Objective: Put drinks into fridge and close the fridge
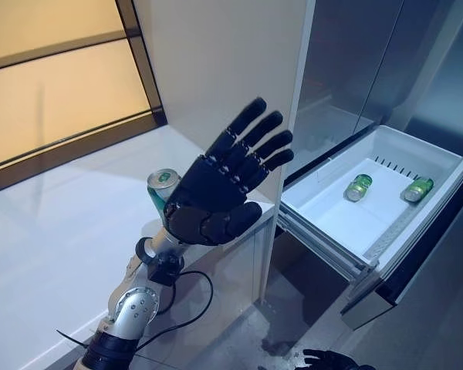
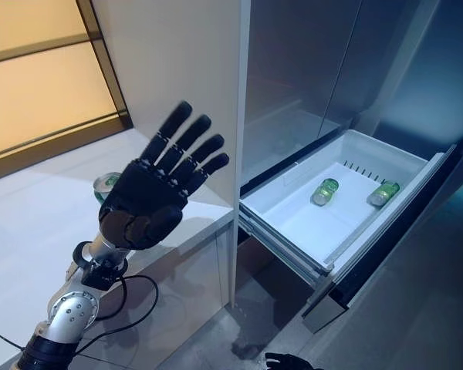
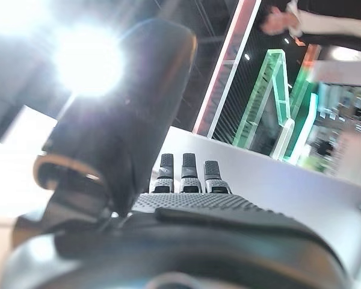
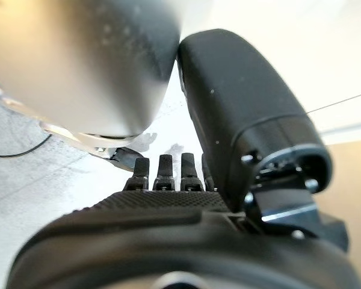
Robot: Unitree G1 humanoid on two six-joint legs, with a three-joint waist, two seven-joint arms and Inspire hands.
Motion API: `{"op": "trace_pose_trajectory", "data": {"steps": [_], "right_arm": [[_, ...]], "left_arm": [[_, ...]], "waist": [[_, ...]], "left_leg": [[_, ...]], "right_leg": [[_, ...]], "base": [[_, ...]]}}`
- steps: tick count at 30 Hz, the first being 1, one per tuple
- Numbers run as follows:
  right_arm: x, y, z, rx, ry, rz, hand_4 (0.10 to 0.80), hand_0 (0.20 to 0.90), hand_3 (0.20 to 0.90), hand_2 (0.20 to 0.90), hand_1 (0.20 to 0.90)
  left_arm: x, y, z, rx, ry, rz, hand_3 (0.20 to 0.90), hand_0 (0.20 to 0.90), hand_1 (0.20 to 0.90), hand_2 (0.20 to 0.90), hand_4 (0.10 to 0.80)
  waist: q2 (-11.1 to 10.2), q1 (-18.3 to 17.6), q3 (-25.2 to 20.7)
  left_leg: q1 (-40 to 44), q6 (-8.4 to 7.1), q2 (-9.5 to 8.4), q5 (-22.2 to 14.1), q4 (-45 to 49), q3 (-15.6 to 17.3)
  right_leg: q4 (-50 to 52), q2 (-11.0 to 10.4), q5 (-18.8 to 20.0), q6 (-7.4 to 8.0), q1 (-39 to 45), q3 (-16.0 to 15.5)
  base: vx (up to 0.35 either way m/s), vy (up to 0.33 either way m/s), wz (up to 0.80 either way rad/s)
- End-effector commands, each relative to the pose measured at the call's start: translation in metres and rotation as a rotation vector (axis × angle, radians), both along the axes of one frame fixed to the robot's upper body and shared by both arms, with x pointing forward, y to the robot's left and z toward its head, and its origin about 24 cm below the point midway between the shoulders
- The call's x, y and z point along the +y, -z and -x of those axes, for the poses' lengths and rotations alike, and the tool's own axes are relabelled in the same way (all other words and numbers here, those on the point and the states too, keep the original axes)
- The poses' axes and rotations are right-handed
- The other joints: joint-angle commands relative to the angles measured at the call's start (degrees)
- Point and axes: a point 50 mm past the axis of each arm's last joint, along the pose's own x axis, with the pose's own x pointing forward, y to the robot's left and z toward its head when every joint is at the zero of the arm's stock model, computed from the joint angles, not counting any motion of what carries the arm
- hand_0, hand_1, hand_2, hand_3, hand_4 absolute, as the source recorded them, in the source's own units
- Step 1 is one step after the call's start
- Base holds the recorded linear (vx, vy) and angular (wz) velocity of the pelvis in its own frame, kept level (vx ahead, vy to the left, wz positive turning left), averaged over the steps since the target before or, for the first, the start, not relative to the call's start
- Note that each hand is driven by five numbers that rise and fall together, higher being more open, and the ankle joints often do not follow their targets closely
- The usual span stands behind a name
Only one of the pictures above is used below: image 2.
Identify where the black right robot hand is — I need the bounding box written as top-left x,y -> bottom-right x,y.
264,351 -> 322,370

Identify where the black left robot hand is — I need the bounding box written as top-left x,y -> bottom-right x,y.
98,100 -> 231,251

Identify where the white fridge drawer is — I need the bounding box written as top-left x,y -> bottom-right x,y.
238,129 -> 463,335

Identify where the stainless steel fridge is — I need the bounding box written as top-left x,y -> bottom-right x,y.
237,0 -> 463,370

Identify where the green drink can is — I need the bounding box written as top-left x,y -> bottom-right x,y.
311,177 -> 340,206
93,172 -> 122,206
367,180 -> 400,207

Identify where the white counter cabinet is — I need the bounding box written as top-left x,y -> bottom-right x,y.
0,126 -> 236,370

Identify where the frosted glass window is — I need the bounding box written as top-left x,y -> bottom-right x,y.
0,0 -> 134,174

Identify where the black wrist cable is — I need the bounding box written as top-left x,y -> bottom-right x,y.
0,274 -> 159,354

